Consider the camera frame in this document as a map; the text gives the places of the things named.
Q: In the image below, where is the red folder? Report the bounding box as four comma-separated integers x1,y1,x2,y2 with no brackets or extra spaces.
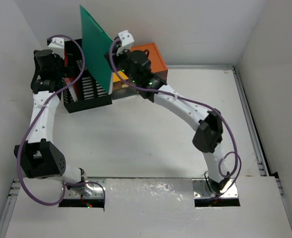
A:
64,49,79,102

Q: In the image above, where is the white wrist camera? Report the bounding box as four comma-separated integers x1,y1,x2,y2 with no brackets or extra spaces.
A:
116,30,134,56
47,37,64,55

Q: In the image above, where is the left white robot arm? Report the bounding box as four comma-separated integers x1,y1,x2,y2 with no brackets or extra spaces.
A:
14,49,84,187

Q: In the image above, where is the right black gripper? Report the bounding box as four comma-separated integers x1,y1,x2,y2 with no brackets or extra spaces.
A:
105,44,139,85

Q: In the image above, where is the metal base plate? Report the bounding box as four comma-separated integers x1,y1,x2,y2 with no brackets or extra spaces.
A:
192,178,239,200
64,177,106,200

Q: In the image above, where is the orange yellow drawer cabinet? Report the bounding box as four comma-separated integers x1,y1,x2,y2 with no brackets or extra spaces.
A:
111,42,168,100

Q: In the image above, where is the green folder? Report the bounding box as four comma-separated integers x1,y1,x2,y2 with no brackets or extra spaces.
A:
80,5,113,94

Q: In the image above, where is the purple cable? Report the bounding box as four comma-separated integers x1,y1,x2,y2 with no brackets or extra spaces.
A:
16,34,106,206
109,39,242,199

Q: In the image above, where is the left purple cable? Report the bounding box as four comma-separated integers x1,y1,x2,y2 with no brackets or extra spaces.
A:
16,34,106,206

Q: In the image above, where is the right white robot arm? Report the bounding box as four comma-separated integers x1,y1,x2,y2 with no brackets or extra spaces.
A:
105,50,228,193

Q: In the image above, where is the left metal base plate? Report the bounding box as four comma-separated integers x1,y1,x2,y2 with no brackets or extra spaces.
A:
64,177,106,200

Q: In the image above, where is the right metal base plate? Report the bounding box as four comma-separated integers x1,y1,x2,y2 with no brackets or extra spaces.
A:
192,178,239,200

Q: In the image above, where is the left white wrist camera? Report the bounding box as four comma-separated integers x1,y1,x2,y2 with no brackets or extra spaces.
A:
47,37,64,55

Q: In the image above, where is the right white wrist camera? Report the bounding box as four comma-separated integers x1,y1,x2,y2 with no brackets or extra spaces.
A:
116,30,134,56

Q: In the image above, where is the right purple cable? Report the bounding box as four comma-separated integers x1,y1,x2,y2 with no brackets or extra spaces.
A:
109,39,242,199

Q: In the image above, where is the black mesh file organizer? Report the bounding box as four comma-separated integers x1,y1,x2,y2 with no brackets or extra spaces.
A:
63,41,112,113

